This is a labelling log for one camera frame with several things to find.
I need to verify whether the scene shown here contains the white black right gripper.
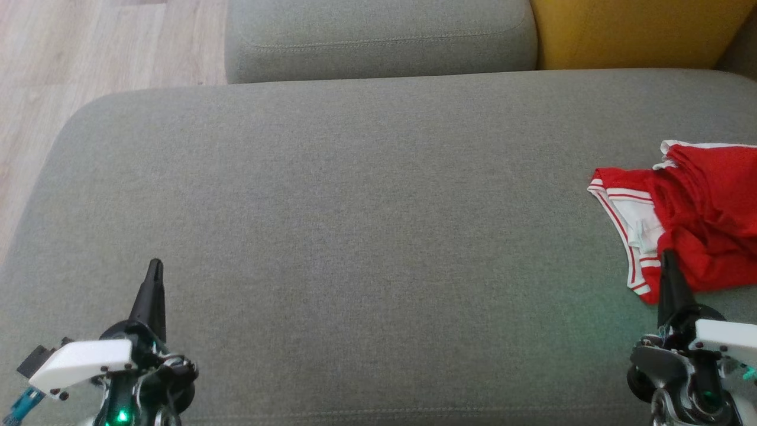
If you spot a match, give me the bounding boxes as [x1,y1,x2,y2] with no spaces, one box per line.
[655,248,757,363]

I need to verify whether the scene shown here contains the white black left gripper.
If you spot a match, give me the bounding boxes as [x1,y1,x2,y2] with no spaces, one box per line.
[28,258,199,396]

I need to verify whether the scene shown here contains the red basketball jersey number 23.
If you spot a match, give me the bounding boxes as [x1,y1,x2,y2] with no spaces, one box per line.
[587,167,687,306]

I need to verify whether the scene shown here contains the red shorts with white stripe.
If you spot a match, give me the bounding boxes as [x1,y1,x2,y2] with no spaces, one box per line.
[651,140,757,293]

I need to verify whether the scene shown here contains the grey sofa seat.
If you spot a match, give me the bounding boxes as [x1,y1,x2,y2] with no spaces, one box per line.
[0,68,757,426]

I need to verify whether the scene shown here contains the large yellow sofa back cushion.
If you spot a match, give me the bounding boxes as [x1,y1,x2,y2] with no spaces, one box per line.
[528,0,757,72]

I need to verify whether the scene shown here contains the large grey sofa seat cushion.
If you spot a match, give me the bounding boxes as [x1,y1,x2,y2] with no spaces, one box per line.
[224,0,539,85]

